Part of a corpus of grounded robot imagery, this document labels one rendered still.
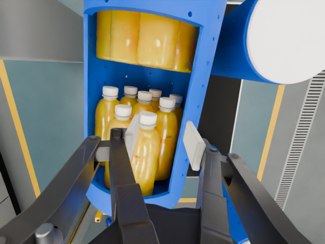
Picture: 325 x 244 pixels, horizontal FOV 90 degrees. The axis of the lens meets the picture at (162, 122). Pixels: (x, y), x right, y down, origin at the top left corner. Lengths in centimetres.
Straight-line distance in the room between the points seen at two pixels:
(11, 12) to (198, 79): 72
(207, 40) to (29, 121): 185
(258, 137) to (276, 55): 145
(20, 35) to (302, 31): 92
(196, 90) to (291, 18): 35
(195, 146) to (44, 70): 170
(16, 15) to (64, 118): 110
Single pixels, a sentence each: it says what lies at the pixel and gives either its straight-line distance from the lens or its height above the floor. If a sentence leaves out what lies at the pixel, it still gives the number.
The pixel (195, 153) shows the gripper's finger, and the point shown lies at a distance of 17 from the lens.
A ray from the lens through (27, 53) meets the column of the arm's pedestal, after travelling 88.
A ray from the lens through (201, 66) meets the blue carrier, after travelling 32.
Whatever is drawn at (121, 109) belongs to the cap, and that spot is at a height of 115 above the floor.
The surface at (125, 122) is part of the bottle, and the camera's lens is 39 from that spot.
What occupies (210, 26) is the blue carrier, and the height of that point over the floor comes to 119.
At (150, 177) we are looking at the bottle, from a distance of 39.
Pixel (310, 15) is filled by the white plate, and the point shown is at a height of 104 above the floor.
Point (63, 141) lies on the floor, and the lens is 191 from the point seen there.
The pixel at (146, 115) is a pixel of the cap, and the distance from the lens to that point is 33.
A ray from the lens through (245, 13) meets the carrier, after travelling 58.
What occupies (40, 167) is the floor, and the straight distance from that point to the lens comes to 219.
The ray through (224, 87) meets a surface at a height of 15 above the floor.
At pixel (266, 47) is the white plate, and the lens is 55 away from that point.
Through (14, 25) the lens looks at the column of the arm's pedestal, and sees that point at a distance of 86.
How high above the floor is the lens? 150
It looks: 71 degrees down
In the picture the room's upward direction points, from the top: 175 degrees clockwise
